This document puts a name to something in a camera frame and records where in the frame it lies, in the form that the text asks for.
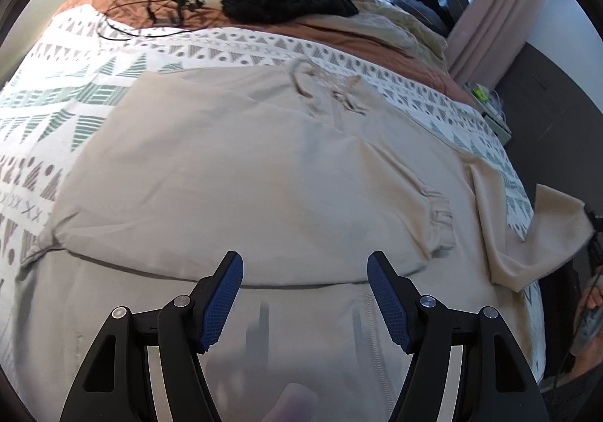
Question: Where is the beige jacket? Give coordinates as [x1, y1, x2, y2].
[15, 61, 593, 421]

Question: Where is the white bedside drawer cabinet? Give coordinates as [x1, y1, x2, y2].
[464, 84, 512, 147]

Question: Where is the yellow green item on cabinet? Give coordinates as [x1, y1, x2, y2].
[471, 84, 490, 102]

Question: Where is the white patterned geometric blanket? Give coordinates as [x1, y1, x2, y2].
[0, 6, 543, 422]

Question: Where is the cream crumpled bedding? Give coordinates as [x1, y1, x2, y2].
[298, 0, 448, 73]

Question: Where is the pink curtain right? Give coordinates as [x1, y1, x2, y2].
[447, 0, 548, 88]

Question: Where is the rust orange blanket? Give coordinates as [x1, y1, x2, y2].
[58, 0, 476, 108]

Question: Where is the padded cream headboard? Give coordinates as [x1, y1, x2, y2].
[0, 0, 67, 84]

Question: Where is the black cable bundle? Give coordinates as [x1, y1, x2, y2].
[96, 0, 223, 41]

